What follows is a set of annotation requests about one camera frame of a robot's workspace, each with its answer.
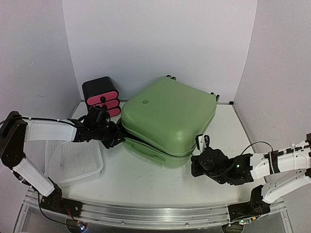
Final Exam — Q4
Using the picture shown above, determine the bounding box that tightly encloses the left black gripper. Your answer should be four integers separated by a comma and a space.
92, 120, 126, 149

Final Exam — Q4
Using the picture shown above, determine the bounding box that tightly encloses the white perforated plastic basket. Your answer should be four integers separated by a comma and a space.
44, 141, 104, 187

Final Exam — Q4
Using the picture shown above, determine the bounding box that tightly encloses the green hard-shell suitcase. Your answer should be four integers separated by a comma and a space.
118, 77, 220, 168

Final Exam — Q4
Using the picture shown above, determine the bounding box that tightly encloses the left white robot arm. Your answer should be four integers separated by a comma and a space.
0, 111, 124, 212

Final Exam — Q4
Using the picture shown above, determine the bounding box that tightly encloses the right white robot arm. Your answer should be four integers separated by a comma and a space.
191, 134, 311, 215

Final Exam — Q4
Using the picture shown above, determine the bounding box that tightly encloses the black pink drawer organizer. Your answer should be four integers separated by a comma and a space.
82, 76, 121, 117

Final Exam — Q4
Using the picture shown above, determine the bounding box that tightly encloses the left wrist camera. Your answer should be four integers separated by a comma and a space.
78, 106, 110, 129

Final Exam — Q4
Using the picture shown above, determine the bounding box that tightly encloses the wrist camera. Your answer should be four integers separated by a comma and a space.
78, 106, 110, 129
195, 134, 210, 153

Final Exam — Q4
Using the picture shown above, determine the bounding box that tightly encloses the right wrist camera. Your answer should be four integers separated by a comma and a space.
195, 134, 210, 153

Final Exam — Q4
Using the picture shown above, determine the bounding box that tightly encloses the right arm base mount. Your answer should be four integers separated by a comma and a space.
228, 195, 270, 222

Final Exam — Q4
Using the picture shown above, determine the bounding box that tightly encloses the aluminium front rail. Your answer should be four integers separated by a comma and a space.
21, 201, 287, 228

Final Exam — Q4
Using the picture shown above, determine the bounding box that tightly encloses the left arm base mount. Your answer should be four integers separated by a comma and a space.
40, 197, 83, 217

